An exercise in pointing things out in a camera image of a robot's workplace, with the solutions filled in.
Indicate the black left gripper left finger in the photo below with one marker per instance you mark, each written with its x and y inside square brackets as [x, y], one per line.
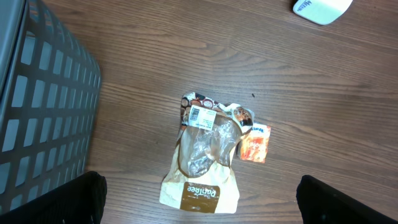
[80, 200]

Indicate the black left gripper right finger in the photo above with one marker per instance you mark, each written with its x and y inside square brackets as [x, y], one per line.
[321, 203]

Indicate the orange tissue packet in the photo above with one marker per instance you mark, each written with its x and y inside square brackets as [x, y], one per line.
[254, 146]

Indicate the brown paper bread bag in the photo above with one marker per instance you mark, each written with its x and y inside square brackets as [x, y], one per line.
[200, 178]

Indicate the white barcode scanner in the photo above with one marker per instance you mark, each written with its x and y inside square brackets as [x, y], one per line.
[321, 12]

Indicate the grey plastic mesh basket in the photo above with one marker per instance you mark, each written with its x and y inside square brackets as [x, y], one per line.
[50, 87]

